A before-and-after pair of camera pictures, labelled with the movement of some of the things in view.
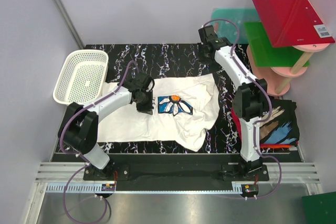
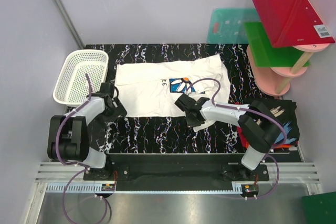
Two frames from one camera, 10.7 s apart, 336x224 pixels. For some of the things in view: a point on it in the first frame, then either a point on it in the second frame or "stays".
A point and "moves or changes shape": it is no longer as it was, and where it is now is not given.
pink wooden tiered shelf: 275,81 stays
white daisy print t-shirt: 184,107 moves or changes shape
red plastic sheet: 291,20 stays
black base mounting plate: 179,168 stays
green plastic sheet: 264,55 stays
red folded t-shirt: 262,146 stays
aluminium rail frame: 69,177 stays
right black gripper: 207,33 to 190,116
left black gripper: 145,106 to 118,109
